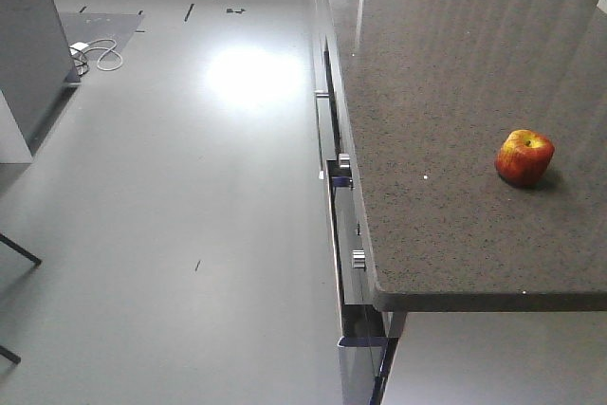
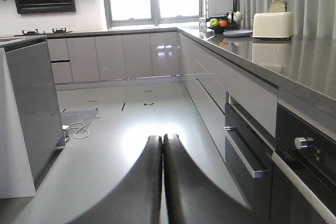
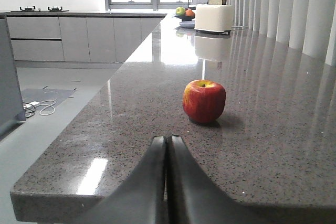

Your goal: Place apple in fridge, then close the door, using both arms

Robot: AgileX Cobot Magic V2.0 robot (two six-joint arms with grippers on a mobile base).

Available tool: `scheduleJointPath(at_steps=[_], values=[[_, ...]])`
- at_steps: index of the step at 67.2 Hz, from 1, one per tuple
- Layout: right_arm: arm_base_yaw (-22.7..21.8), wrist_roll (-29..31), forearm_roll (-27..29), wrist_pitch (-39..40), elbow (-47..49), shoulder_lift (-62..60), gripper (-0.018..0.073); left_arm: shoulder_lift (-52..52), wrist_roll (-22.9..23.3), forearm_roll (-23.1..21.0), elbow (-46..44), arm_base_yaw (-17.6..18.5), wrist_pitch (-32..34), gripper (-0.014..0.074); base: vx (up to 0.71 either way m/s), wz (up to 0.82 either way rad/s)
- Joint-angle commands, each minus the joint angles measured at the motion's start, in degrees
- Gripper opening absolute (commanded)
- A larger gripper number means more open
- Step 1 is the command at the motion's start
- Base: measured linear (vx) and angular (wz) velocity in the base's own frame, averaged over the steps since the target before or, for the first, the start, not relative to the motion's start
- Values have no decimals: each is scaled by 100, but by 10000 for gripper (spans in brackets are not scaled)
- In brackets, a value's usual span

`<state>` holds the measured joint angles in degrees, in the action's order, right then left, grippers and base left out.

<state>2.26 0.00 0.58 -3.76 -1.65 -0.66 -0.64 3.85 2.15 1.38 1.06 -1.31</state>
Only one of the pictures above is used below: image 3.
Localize black gas hob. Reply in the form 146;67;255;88
12;6;69;13

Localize green apple in bowl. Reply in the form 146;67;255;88
175;7;185;16

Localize grey kitchen cabinets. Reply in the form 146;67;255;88
7;17;161;63

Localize blue grey plate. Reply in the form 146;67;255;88
179;20;195;29

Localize white cable on floor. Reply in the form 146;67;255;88
22;100;57;116

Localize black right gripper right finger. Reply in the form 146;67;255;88
166;135;263;223

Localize orange fruit in bowl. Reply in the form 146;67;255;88
185;9;195;18

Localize dark fruit bowl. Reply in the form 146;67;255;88
173;14;195;22

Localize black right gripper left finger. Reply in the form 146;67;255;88
71;136;166;223

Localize white toaster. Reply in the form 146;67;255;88
194;4;234;33

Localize red yellow apple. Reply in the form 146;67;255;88
182;80;226;124

